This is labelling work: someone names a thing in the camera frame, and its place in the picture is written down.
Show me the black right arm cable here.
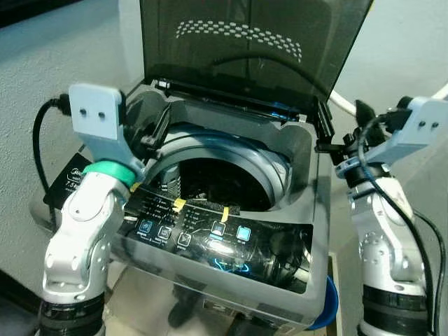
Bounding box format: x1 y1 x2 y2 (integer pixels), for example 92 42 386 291
356 111 448 336

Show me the white washer tub ring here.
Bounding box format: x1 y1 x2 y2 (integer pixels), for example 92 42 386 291
143 123 293 211

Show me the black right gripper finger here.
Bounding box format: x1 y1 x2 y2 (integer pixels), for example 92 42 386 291
314 97 352 153
354 99 379 135

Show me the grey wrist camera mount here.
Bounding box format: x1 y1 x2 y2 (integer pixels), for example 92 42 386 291
68 83 146 177
335 97 448 177

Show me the dark transparent washer lid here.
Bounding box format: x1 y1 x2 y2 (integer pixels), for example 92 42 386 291
139 0 374 118

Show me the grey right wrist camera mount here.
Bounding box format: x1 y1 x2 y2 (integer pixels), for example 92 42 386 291
335 97 448 177

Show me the white water hose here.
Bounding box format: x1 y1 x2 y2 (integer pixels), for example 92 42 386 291
328 83 448 118

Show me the grey top-load washing machine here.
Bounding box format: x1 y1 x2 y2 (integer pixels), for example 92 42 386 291
105 77 334 331

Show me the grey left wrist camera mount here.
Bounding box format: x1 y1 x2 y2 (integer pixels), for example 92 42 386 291
68 83 146 177

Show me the black appliance box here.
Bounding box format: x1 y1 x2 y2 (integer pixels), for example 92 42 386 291
42 153 96 209

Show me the black washer control panel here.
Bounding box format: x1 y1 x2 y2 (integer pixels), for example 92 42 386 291
118 183 316 295

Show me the blue plastic basin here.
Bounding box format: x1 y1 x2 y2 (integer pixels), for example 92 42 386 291
307 274 341 331

